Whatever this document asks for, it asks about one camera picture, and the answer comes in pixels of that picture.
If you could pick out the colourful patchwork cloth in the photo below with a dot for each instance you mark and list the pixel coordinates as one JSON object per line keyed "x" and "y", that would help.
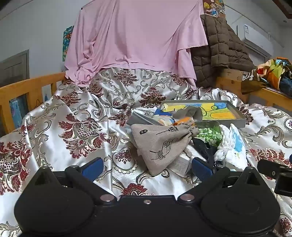
{"x": 272, "y": 70}

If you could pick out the white and orange box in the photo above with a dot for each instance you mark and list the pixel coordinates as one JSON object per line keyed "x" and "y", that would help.
{"x": 181, "y": 163}

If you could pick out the grey sock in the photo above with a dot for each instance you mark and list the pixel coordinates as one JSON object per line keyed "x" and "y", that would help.
{"x": 190, "y": 112}

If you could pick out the colourful cartoon towel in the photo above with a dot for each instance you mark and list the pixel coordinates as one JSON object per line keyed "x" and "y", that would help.
{"x": 219, "y": 111}

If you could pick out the brown quilted jacket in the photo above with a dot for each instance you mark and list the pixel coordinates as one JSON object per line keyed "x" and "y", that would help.
{"x": 219, "y": 50}

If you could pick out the pink hanging cloth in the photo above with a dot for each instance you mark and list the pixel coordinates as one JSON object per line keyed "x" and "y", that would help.
{"x": 136, "y": 34}

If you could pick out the orange sock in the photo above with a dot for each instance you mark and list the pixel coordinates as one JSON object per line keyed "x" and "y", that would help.
{"x": 183, "y": 120}

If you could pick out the blue denim jeans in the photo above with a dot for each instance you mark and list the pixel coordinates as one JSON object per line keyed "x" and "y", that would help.
{"x": 286, "y": 84}

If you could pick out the clear bag of green pieces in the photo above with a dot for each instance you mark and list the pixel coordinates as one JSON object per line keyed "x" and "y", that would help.
{"x": 208, "y": 134}

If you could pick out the colourful fish wall poster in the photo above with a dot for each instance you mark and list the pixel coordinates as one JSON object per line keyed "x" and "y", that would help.
{"x": 67, "y": 43}

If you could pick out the white air conditioner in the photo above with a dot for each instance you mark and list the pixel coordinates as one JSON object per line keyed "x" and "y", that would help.
{"x": 255, "y": 37}

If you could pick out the blue drawing paper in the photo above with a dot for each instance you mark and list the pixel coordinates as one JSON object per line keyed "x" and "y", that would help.
{"x": 19, "y": 111}

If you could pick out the striped yellow white sock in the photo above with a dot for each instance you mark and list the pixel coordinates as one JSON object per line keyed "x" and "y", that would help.
{"x": 163, "y": 120}

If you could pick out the brown printed cloth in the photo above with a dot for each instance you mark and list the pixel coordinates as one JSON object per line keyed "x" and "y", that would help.
{"x": 252, "y": 83}

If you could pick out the white knit glove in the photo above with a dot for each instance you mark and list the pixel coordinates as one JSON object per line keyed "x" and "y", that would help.
{"x": 232, "y": 145}

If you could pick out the wooden bed rail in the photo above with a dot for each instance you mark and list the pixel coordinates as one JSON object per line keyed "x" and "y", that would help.
{"x": 22, "y": 88}

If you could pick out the grey door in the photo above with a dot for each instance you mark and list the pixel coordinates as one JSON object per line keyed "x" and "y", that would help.
{"x": 13, "y": 68}

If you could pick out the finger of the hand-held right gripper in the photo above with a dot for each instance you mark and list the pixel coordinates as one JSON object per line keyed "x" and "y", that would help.
{"x": 268, "y": 166}

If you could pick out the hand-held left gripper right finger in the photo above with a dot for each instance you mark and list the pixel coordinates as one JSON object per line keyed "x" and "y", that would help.
{"x": 202, "y": 169}

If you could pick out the cartoon wall poster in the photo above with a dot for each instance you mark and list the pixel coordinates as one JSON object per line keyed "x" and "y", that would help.
{"x": 213, "y": 8}

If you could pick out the grey metal tray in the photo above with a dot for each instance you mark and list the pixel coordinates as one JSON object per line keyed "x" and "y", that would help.
{"x": 238, "y": 122}

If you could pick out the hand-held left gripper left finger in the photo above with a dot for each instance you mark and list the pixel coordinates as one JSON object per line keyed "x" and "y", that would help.
{"x": 93, "y": 169}

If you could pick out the floral satin blanket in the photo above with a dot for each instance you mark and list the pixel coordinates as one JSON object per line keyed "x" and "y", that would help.
{"x": 68, "y": 127}

